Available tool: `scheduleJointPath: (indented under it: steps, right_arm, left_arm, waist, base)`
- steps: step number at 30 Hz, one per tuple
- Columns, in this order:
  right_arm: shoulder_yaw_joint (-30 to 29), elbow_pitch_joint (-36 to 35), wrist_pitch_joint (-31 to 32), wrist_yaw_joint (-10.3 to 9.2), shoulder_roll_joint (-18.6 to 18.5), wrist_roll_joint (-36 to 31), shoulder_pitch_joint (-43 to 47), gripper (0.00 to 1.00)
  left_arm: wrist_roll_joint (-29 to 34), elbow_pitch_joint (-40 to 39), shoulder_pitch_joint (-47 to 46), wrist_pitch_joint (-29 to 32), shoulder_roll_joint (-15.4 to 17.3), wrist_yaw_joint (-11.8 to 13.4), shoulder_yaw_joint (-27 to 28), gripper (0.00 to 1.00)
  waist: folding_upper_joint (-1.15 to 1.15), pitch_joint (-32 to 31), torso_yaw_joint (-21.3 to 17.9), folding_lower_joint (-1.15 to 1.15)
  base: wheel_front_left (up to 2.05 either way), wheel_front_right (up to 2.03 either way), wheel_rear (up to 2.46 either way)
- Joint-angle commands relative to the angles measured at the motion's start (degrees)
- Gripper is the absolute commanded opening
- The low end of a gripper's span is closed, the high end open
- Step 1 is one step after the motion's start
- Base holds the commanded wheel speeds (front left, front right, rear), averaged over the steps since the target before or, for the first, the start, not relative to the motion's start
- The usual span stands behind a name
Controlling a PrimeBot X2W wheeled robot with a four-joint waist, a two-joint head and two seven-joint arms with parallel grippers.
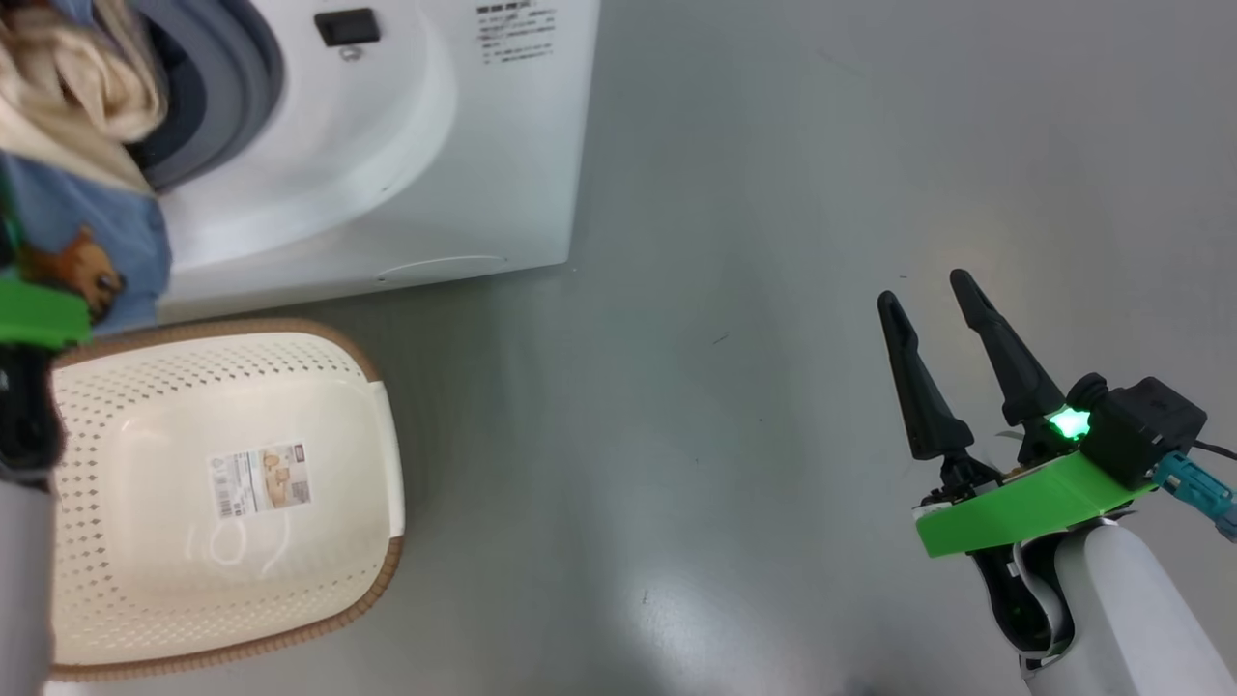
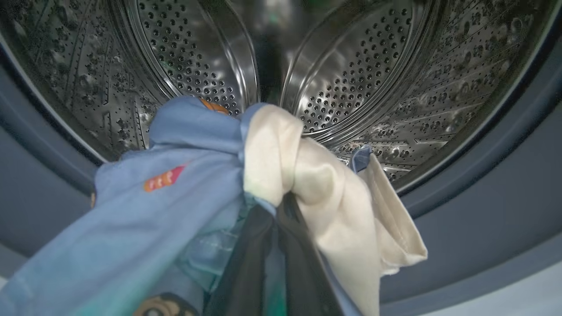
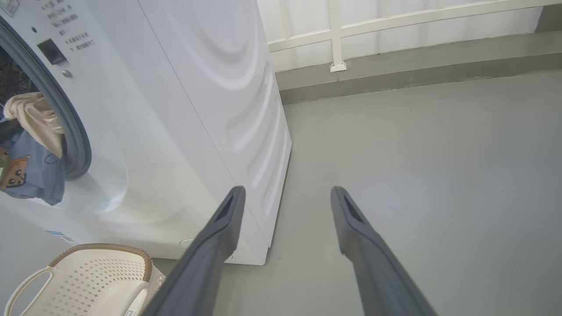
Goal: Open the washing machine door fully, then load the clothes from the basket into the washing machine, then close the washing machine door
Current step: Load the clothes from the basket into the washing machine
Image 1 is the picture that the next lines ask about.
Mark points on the paper product label sticker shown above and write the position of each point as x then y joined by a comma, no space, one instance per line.
259,480

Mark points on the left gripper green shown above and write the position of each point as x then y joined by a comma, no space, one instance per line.
34,319

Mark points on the cream perforated laundry basket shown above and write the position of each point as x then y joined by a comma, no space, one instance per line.
145,464

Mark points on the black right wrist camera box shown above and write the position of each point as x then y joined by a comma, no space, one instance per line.
1140,425

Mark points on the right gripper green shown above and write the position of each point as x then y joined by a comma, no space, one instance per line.
1024,503

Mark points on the black door latch socket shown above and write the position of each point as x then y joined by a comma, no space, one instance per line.
347,27

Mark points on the grey rubber door gasket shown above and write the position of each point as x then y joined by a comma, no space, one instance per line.
227,87

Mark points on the round white filter cover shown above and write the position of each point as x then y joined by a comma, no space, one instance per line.
440,268

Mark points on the white front-load washing machine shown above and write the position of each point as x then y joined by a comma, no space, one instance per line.
435,174

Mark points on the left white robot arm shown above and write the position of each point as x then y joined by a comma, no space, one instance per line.
21,580

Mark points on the black printed text label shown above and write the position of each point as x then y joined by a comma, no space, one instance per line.
515,32

